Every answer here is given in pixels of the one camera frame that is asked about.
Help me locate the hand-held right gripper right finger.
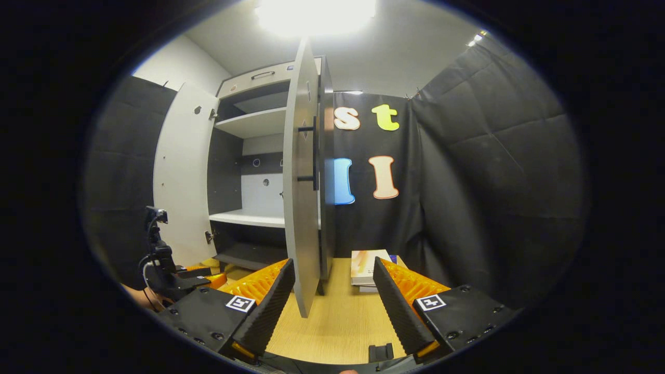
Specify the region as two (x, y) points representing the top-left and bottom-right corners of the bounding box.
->
(373, 257), (520, 364)

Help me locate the grey cabinet door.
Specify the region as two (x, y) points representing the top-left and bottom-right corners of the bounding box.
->
(282, 37), (322, 318)
(153, 82), (220, 266)

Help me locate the grey cabinet drawer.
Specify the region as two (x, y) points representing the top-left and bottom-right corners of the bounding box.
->
(217, 58), (292, 99)

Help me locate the white orange cover book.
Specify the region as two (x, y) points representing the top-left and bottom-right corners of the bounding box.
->
(351, 249), (394, 286)

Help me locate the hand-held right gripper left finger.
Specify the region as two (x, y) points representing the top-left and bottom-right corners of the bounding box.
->
(156, 258), (296, 362)

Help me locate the black backdrop cloth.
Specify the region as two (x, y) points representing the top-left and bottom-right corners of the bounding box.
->
(83, 34), (585, 312)

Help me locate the grey white cabinet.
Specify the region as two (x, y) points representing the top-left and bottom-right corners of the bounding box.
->
(208, 55), (336, 297)

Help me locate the long ceiling light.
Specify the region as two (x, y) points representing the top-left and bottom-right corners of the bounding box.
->
(255, 0), (377, 37)

